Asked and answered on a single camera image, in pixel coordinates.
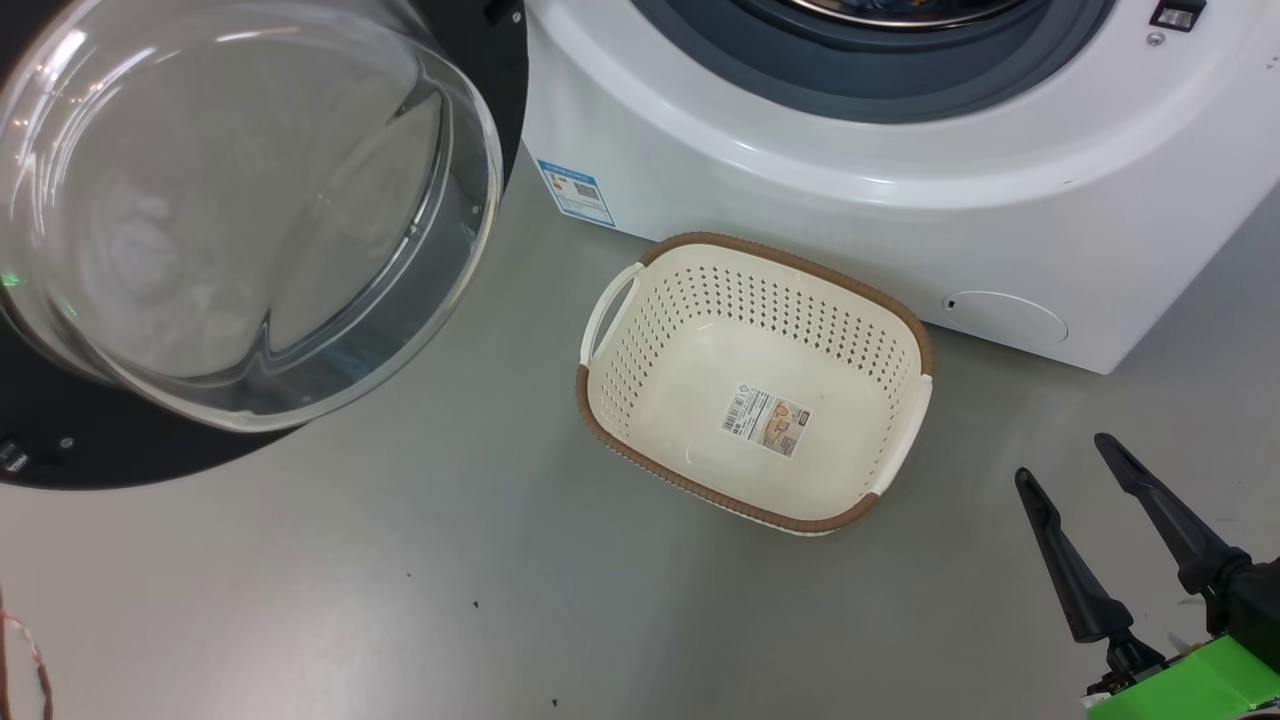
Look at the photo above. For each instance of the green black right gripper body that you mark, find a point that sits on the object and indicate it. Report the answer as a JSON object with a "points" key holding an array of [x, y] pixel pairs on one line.
{"points": [[1220, 685]]}

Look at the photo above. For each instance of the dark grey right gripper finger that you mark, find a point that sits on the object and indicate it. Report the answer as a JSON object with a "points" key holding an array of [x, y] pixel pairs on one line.
{"points": [[1075, 580], [1170, 525]]}

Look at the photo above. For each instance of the black round glass washer door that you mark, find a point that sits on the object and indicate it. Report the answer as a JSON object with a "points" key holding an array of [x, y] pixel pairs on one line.
{"points": [[250, 200]]}

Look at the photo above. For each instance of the white front-load washing machine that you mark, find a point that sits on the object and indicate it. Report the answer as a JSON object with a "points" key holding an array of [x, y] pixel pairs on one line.
{"points": [[900, 230]]}

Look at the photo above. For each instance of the black door latch socket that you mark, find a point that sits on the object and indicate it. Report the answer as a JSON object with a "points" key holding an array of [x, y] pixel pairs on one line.
{"points": [[1178, 14]]}

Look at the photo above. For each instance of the grey rubber door gasket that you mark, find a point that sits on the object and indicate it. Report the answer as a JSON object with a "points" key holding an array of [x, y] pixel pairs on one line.
{"points": [[900, 75]]}

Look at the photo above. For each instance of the round white filter cover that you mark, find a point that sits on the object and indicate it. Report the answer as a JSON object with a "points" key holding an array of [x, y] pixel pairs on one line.
{"points": [[1005, 318]]}

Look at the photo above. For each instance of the paper basket product label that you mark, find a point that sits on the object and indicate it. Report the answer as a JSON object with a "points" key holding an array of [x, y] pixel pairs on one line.
{"points": [[765, 420]]}

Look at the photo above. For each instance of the cream perforated laundry basket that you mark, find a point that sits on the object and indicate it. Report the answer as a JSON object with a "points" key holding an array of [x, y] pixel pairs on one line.
{"points": [[680, 380]]}

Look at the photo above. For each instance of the blue energy label sticker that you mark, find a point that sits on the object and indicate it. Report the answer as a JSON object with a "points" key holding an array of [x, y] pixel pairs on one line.
{"points": [[577, 192]]}

